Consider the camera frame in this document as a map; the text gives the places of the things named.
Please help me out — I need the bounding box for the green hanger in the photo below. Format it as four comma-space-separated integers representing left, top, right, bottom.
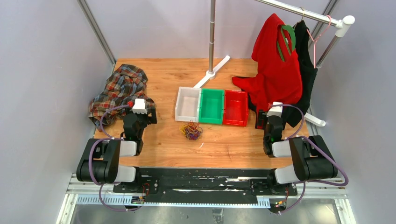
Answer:
279, 25, 296, 55

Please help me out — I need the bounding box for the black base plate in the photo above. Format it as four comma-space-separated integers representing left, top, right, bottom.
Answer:
113, 168, 297, 204

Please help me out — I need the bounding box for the purple cable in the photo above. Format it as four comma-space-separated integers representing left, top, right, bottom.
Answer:
270, 104, 349, 215
88, 104, 143, 213

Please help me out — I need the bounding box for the red shirt on hanger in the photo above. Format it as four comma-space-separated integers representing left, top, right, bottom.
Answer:
232, 14, 303, 112

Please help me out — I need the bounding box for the white plastic bin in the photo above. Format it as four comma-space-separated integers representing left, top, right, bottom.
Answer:
175, 86, 201, 123

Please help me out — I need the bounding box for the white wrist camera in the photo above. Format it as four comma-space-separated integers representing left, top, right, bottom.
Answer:
267, 102, 283, 117
132, 98, 148, 114

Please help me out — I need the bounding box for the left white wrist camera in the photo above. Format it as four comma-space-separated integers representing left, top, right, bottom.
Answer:
132, 98, 148, 114

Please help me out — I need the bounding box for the coloured wire bundle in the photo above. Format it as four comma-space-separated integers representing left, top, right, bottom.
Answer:
180, 121, 204, 141

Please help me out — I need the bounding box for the green plastic bin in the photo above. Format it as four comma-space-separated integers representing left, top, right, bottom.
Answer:
198, 88, 225, 125

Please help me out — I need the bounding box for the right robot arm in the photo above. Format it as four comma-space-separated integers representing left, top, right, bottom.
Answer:
256, 110, 338, 195

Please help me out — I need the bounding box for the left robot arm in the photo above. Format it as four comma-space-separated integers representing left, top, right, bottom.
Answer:
76, 102, 157, 193

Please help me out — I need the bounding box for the pink hanger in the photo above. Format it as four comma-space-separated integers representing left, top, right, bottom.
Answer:
306, 15, 332, 68

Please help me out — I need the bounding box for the plaid flannel shirt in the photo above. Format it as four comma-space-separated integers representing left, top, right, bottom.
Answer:
88, 64, 156, 130

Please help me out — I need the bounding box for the aluminium frame rail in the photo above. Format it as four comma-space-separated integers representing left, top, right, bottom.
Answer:
77, 0, 116, 66

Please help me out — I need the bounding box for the black shirt on hanger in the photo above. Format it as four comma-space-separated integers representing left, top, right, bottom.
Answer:
282, 21, 318, 127

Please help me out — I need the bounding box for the red plastic bin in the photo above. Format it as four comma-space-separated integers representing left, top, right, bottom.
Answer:
223, 90, 249, 126

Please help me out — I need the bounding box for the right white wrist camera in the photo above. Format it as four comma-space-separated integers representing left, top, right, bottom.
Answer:
267, 102, 283, 117

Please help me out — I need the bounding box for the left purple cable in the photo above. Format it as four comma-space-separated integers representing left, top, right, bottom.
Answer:
88, 104, 143, 213

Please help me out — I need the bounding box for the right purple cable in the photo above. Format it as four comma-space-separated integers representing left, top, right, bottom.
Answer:
270, 104, 349, 215

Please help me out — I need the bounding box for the metal clothes rack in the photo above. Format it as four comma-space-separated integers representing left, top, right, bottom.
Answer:
193, 0, 355, 127

